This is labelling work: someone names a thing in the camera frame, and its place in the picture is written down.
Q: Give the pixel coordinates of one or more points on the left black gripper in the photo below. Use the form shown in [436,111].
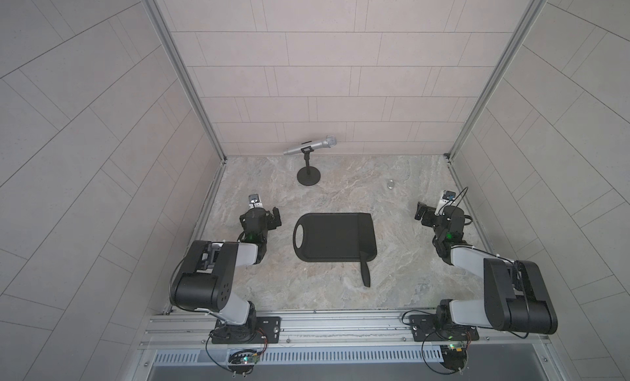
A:
[267,220]

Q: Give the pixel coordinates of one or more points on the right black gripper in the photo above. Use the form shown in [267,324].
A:
[428,214]

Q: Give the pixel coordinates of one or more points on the black cutting board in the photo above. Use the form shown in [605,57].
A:
[327,237]

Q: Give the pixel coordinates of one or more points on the black kitchen knife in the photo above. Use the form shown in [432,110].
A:
[367,245]

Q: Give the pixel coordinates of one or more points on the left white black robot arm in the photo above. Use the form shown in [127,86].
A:
[203,283]

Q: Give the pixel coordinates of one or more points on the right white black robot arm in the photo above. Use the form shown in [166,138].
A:
[515,298]

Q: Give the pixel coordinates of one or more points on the right green circuit board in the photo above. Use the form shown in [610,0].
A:
[455,359]

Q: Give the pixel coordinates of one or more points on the green circuit board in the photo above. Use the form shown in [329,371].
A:
[243,361]
[455,359]

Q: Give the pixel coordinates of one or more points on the left green circuit board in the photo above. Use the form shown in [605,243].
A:
[243,361]

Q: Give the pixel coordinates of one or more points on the black microphone stand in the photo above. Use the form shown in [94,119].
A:
[308,175]

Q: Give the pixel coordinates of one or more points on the silver microphone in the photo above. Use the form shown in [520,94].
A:
[311,145]

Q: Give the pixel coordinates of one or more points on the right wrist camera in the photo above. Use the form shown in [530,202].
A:
[447,197]

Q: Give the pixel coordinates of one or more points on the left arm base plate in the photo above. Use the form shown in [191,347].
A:
[262,330]

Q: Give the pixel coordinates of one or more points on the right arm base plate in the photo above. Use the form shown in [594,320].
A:
[426,328]

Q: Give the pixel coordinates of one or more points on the aluminium mounting rail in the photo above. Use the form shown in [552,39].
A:
[300,328]

